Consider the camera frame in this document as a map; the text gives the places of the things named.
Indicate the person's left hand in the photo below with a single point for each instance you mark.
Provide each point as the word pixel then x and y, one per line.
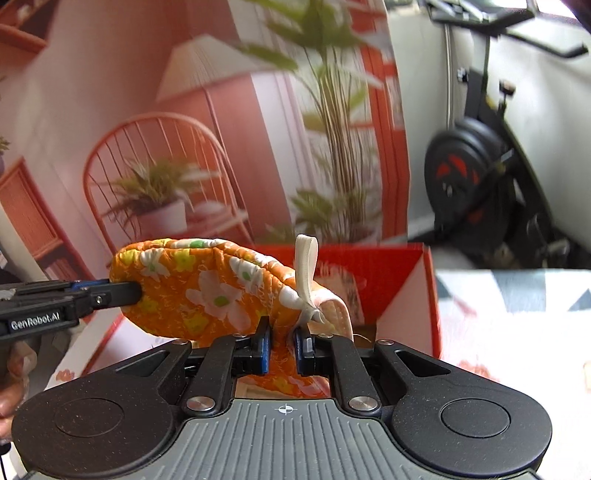
pixel 11 369

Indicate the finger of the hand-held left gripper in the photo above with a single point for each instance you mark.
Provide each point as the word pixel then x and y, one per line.
pixel 117 294

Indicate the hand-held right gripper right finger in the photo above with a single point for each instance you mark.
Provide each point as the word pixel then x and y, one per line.
pixel 301 353

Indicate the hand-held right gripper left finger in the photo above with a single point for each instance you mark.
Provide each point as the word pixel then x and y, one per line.
pixel 264 351

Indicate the red strawberry print box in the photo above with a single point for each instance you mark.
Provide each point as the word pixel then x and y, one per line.
pixel 397 277

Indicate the wall poster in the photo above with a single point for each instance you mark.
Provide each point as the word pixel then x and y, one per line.
pixel 231 138

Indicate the orange floral oven mitt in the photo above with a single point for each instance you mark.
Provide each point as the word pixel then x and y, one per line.
pixel 198 286

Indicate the black exercise bike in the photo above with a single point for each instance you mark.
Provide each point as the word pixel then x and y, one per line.
pixel 468 161

